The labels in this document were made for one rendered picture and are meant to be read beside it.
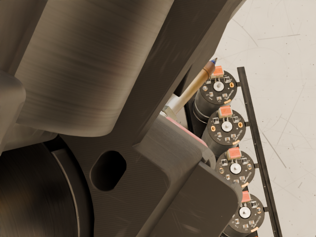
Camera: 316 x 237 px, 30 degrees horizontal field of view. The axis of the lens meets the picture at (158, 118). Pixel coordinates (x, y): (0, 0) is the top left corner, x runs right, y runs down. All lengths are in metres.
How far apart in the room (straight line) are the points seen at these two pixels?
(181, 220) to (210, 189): 0.01
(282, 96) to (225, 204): 0.29
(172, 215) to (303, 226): 0.27
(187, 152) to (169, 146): 0.01
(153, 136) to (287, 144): 0.31
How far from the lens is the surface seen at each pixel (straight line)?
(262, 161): 0.38
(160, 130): 0.16
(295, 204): 0.45
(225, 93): 0.39
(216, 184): 0.18
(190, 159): 0.16
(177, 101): 0.30
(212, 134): 0.38
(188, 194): 0.18
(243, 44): 0.48
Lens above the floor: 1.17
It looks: 71 degrees down
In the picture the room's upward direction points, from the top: 10 degrees clockwise
